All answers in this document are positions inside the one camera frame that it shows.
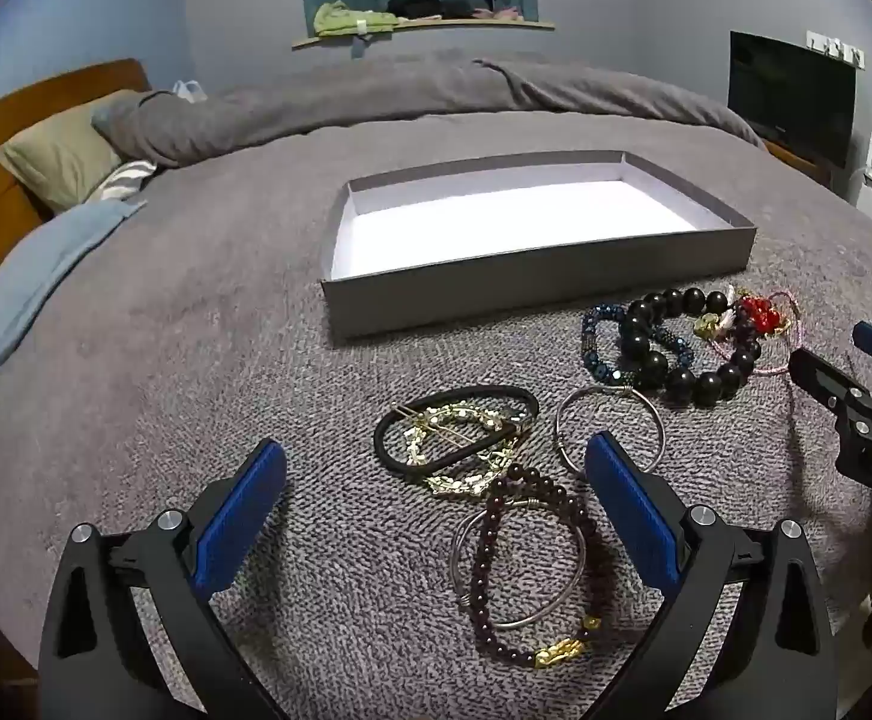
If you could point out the grey duvet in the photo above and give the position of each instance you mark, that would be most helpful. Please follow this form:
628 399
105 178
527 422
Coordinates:
406 90

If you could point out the olive pillow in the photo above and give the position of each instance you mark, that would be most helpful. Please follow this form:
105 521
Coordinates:
53 150

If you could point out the black television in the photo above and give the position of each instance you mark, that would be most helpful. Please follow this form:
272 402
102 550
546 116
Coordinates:
788 90

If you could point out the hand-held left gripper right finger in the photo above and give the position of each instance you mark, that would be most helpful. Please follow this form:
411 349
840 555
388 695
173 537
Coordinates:
631 517

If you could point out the wooden window shelf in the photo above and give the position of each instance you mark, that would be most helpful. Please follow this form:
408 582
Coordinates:
481 24

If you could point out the black oval bangle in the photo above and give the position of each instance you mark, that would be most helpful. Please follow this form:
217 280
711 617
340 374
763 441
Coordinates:
383 442

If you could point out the white wall hooks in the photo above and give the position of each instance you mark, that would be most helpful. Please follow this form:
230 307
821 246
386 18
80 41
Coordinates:
837 49

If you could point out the light blue blanket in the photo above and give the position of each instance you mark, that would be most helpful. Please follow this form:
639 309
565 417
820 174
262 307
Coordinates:
30 270

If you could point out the wooden television stand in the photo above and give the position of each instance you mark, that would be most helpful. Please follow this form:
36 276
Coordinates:
799 159

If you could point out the grey knitted bed blanket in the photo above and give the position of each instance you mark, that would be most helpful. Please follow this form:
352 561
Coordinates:
218 315

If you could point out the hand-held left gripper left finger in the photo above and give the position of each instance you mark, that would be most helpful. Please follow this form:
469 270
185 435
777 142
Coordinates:
244 517

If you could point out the green cloth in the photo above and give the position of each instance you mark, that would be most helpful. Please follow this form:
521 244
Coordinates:
349 19

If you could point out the pink small item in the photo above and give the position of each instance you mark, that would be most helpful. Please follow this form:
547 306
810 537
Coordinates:
503 13

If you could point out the striped pillow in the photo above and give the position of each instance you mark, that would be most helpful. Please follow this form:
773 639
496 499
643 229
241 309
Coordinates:
124 178

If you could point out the grey cardboard box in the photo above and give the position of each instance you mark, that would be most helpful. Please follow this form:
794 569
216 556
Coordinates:
541 270

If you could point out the white plastic bag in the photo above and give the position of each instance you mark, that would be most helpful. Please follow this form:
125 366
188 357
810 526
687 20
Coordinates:
190 90

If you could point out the black cloth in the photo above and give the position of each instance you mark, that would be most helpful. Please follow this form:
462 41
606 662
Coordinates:
421 6

